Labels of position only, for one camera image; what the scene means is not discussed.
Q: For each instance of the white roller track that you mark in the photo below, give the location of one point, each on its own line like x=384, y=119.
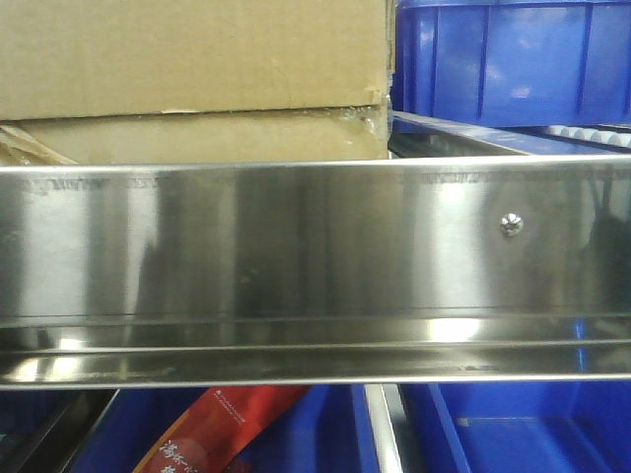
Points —
x=612, y=135

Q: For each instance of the silver rail screw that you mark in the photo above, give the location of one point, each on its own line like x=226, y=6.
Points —
x=511, y=224

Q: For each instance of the stainless steel shelf rail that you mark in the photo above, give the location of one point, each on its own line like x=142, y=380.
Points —
x=133, y=276

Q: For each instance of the red printed package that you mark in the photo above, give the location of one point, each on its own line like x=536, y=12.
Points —
x=211, y=433

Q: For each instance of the lower right blue bin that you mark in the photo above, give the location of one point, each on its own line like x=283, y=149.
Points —
x=547, y=426

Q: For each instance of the brown cardboard carton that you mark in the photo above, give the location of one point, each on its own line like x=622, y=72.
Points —
x=179, y=82

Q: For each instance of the lower left blue bin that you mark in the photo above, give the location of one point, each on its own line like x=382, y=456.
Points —
x=327, y=431

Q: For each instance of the upper blue plastic bin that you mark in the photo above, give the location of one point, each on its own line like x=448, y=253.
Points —
x=514, y=63

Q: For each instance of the steel shelf divider bar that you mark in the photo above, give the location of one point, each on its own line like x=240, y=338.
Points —
x=393, y=436

